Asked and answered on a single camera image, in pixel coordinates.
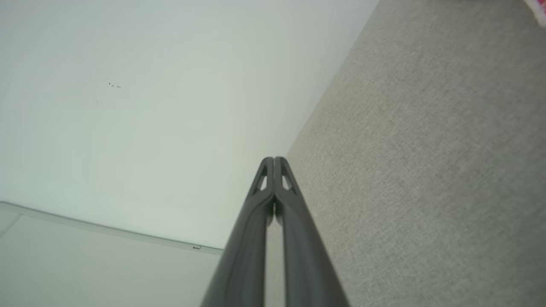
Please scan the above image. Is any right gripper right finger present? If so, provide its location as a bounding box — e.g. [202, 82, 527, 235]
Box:
[274, 156, 351, 307]

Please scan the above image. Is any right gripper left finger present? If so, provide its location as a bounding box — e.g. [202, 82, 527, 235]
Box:
[200, 156, 275, 307]

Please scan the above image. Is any red and white t-shirt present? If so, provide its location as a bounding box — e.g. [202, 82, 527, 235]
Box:
[521, 0, 546, 27]

